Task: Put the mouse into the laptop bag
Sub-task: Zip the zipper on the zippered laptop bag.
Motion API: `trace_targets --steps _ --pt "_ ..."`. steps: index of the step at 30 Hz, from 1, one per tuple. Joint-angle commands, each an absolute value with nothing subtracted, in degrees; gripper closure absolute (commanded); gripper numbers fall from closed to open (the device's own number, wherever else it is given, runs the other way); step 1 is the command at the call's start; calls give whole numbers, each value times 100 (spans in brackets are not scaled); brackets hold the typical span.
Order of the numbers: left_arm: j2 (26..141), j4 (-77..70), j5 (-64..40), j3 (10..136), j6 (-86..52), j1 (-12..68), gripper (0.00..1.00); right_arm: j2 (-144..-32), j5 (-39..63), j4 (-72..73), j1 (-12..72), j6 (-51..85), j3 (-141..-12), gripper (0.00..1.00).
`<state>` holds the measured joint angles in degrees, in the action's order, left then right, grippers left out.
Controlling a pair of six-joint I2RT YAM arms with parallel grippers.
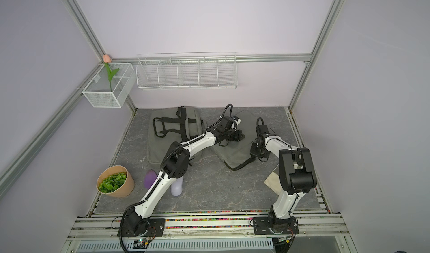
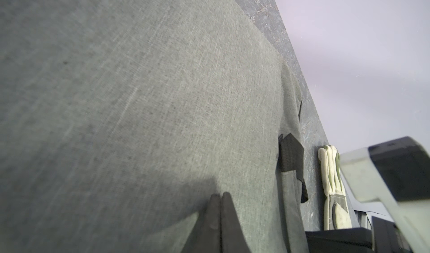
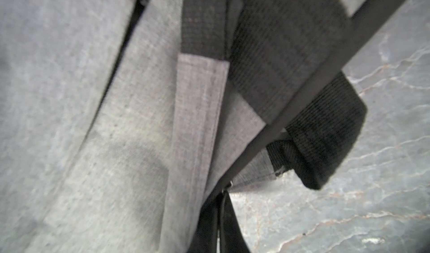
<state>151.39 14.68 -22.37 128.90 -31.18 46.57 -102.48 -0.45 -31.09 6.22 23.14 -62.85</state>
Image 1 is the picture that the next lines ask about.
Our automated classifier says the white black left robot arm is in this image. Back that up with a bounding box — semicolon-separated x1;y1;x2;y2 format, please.
118;116;241;238

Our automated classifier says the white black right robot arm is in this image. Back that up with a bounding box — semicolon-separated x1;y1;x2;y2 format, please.
250;136;317;236

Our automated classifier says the lilac computer mouse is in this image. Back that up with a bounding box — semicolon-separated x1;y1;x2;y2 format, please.
171;177;184;197

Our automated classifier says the beige work glove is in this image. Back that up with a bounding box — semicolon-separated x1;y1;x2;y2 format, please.
264;166;282;195

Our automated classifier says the purple pink object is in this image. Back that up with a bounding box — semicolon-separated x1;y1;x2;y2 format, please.
143;169;158;190

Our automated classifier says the brown pot with green plant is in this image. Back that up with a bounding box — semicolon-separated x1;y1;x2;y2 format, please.
96;166;135;198

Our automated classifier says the artificial pink tulip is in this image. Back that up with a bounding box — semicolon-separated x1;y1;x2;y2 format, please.
103;54;119;92

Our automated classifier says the grey bag with black straps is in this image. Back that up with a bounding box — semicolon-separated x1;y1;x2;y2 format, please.
147;106;204;166

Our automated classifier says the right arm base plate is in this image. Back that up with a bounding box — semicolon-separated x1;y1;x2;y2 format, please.
250;216;299;235

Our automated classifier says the white wire wall shelf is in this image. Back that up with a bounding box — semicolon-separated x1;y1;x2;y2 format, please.
135;52;238;90

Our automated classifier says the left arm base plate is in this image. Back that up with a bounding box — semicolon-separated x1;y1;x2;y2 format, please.
117;218;166;238

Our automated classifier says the white mesh wall basket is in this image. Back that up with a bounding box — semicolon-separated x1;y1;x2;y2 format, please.
82;63;136;108

